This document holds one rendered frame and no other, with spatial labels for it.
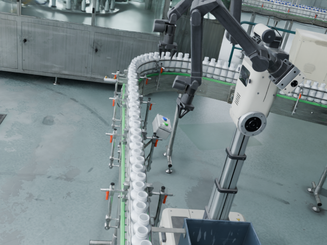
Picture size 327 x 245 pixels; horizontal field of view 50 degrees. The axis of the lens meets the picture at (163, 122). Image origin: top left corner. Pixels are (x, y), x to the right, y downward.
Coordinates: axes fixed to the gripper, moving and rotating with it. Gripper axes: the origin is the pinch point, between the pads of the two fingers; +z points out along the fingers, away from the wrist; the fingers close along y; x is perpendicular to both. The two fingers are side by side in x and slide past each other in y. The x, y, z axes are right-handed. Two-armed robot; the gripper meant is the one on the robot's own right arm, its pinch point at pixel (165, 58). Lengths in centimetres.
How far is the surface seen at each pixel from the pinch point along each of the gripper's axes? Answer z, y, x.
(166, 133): 32.1, -2.6, 32.6
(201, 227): 49, -16, 85
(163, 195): 31, 5, 86
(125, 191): 31, 20, 86
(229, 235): 53, -30, 85
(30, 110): 140, 119, -186
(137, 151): 24, 15, 66
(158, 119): 27.5, 2.0, 26.3
